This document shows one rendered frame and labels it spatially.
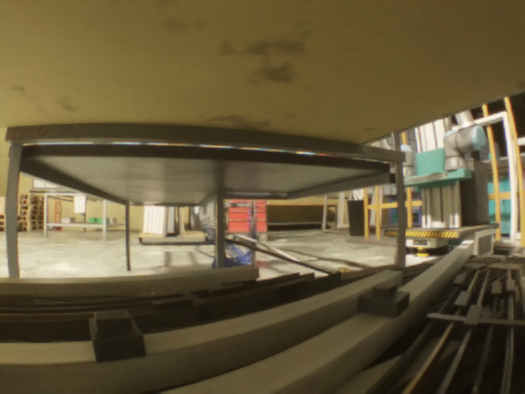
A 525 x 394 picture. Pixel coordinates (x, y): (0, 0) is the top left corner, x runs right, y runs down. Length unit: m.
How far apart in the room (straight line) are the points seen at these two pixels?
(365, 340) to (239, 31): 0.28
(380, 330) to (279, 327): 0.08
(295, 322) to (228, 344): 0.06
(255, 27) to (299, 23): 0.04
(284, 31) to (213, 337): 0.26
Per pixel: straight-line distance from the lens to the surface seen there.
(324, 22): 0.27
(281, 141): 0.57
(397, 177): 0.80
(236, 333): 0.19
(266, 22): 0.26
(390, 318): 0.22
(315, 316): 0.24
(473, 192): 2.29
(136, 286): 0.40
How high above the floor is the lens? 0.44
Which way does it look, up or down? 4 degrees up
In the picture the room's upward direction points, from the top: 1 degrees counter-clockwise
